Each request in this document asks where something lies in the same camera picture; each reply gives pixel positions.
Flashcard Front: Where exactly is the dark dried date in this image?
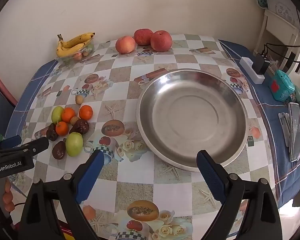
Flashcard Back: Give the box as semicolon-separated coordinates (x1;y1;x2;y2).
69;119;90;135
52;141;66;160
46;123;58;141

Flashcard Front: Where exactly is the green jujube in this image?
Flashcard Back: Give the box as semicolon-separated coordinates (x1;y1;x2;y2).
51;106;64;125
65;132;83;157

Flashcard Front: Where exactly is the orange tangerine with stem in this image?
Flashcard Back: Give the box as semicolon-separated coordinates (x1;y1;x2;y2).
56;121;69;137

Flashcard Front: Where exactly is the brown longan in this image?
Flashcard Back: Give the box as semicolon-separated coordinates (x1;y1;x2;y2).
75;95;84;105
70;116;79;126

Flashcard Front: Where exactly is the person's hand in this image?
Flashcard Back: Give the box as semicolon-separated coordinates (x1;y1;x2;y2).
2;178;15;212

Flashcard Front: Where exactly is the steel round basin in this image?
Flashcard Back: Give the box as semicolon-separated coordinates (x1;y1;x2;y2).
136;69;248;172

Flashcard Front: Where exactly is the patterned plastic tablecloth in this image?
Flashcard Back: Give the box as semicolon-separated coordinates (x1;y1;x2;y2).
6;34;300;239

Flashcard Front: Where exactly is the smartphone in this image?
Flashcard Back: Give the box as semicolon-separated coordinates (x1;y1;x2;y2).
288;102;300;163

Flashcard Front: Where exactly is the teal toy box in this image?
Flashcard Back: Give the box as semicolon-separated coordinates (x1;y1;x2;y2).
269;69;295;102

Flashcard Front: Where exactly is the white power strip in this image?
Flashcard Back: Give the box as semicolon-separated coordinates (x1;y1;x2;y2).
239;57;265;85

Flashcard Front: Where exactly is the clear plastic fruit tray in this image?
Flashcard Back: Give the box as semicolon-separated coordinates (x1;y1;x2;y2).
56;39;95;65

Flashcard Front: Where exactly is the black power adapter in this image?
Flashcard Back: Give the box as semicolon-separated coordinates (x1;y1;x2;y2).
252;53;270;75

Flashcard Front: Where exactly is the banana bunch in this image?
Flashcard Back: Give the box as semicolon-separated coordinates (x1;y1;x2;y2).
56;32;95;57

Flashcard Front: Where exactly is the pale red apple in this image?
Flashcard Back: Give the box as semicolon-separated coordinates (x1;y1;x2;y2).
115;36;136;54

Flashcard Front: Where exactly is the large red apple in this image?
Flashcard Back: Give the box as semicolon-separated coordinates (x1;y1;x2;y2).
151;30;172;52

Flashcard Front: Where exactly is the dark red apple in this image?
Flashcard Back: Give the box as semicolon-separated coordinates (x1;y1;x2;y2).
133;28;153;46

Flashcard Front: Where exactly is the white wooden chair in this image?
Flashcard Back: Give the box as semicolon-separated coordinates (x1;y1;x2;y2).
253;9;300;55

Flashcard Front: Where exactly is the black cable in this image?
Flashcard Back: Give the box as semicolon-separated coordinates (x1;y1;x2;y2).
262;10;300;65

